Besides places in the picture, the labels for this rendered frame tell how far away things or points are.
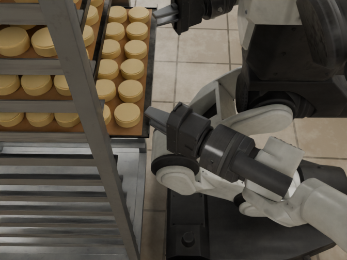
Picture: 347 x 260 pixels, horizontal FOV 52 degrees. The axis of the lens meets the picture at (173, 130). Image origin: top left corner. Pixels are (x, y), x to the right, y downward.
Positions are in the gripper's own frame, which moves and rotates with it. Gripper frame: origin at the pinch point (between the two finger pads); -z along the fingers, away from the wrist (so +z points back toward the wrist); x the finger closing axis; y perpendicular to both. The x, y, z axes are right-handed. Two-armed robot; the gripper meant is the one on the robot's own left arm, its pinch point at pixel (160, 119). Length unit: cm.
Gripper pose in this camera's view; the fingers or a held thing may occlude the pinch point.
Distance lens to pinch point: 68.9
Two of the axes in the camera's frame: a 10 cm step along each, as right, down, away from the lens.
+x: 0.1, -5.8, -8.2
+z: 8.6, 4.3, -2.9
